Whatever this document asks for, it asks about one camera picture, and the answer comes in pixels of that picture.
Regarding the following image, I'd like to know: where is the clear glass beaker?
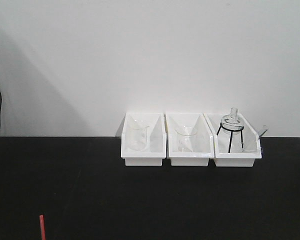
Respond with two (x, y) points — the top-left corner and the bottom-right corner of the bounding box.
(126, 119), (149, 151)

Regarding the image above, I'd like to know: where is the middle white plastic bin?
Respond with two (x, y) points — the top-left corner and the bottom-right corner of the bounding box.
(165, 112), (215, 167)

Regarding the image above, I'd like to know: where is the right white plastic bin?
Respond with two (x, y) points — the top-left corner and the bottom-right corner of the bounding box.
(203, 113), (262, 167)

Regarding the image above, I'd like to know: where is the round glass flask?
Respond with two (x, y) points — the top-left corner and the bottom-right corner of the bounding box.
(221, 107), (244, 131)

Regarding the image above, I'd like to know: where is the black wire tripod stand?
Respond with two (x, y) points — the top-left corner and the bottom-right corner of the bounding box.
(216, 122), (244, 153)

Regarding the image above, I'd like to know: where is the clear glass conical flask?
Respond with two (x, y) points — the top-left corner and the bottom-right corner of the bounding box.
(175, 125), (198, 153)

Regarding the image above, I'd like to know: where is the left white plastic bin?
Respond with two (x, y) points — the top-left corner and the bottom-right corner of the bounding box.
(121, 112), (167, 167)

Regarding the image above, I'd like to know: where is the red plastic spoon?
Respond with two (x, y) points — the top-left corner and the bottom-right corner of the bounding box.
(39, 214), (46, 240)

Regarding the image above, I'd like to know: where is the white plastic bin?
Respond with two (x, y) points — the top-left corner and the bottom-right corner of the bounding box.
(165, 112), (215, 167)
(203, 113), (262, 167)
(121, 112), (167, 167)

